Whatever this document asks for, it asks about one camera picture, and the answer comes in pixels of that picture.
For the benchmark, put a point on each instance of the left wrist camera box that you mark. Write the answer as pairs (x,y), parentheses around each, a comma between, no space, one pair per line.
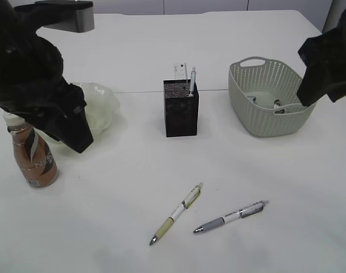
(71,16)

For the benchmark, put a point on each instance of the green wavy glass plate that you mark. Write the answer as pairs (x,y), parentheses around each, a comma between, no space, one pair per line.
(101,106)

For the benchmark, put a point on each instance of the green woven plastic basket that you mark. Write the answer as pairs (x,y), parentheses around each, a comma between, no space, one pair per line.
(267,80)

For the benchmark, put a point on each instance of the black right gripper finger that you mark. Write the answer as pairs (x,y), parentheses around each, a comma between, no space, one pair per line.
(313,85)

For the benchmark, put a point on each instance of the large paper ball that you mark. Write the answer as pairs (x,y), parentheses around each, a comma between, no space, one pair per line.
(277,107)

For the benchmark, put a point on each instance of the black mesh pen holder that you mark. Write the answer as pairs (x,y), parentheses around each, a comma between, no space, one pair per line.
(180,110)

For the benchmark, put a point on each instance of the brown Nescafe coffee bottle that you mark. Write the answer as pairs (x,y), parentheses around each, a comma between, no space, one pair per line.
(32,154)

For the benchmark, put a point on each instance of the cream grip pen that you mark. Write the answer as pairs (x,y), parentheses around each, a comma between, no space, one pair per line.
(183,205)

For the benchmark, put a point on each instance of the blue grip pen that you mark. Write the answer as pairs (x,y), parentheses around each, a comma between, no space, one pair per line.
(192,82)

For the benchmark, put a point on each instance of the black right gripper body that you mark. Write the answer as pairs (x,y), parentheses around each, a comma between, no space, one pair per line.
(329,50)

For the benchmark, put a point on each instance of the grey grip pen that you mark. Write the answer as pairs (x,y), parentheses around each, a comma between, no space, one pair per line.
(233,216)

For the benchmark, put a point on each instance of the clear plastic ruler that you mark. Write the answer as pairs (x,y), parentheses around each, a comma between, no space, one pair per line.
(180,71)

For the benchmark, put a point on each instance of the small paper ball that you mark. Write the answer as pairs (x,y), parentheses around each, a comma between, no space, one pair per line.
(252,98)

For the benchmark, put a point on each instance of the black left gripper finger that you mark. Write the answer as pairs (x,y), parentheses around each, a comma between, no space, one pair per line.
(73,131)

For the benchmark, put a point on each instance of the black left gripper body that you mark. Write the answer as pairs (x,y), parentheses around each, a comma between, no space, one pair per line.
(31,81)

